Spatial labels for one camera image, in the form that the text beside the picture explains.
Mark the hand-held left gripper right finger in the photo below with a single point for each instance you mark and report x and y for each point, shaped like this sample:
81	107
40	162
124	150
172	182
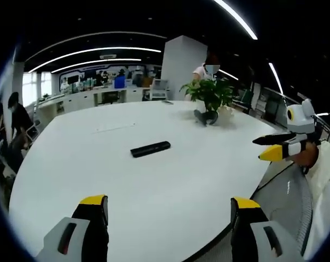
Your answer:
259	240

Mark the black remote control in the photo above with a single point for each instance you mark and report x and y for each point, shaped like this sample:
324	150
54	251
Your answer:
150	149

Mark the grey mesh office chair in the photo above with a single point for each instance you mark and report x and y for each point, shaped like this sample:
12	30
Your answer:
288	196

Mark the person's right hand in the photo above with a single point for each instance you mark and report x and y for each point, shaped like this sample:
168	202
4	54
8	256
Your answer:
308	157

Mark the dark round object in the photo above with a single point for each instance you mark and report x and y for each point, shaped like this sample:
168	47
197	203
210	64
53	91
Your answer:
206	117

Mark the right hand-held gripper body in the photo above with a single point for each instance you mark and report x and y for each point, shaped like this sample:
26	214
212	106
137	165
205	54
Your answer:
301	120

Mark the green potted plant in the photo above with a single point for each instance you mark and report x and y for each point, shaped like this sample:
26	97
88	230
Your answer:
211	94

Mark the white long counter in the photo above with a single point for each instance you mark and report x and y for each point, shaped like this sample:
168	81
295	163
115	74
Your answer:
80	99

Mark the blue box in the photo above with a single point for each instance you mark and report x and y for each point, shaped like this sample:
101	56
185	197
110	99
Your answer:
120	82

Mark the white crumpled object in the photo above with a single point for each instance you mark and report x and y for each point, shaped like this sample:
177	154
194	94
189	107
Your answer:
226	114

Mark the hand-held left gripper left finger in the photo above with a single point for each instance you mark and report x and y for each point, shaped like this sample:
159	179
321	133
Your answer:
72	237

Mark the white frame office chair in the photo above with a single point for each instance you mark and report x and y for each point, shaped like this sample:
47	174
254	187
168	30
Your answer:
158	89

